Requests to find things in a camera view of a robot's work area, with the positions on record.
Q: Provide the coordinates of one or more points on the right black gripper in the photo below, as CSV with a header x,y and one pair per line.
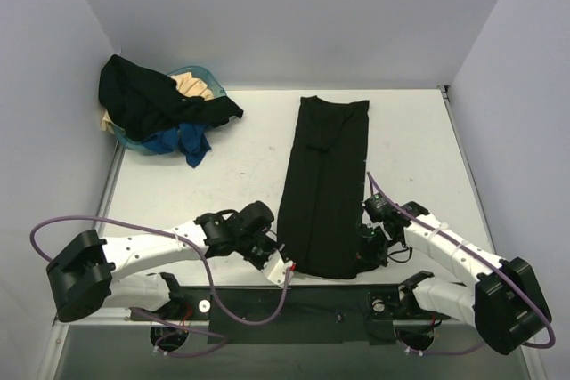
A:
x,y
368,243

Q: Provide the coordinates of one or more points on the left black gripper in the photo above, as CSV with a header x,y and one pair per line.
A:
x,y
261,256

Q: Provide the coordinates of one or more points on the black graphic t shirt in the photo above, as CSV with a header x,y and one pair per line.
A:
x,y
321,204

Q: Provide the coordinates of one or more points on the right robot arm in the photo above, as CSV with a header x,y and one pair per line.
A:
x,y
472,282

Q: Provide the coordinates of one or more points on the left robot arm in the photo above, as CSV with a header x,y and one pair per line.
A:
x,y
92,272

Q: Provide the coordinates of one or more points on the teal plastic basket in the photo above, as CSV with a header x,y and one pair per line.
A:
x,y
197,71

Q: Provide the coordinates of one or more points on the cream t shirt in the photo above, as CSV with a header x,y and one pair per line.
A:
x,y
186,84

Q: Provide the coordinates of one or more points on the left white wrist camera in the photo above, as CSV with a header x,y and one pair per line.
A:
x,y
277,267

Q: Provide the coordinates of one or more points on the aluminium frame rail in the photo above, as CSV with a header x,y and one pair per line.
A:
x,y
160,298

